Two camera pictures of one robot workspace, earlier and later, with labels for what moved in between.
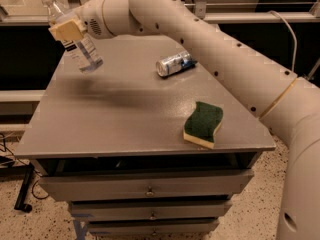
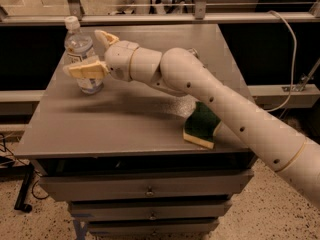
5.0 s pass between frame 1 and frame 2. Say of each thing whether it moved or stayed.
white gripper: moved
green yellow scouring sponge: stayed
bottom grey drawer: stayed
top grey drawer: stayed
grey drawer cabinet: stayed
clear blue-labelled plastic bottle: moved
